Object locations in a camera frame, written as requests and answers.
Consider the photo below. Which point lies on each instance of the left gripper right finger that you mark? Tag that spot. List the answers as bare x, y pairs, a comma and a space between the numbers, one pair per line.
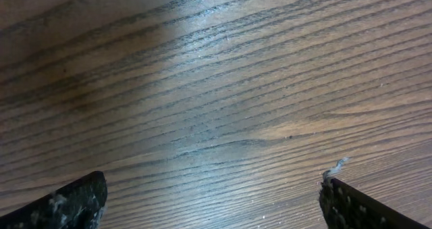
344, 207

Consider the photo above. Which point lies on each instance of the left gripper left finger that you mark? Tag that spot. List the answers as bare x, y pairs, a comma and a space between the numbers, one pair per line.
77, 205

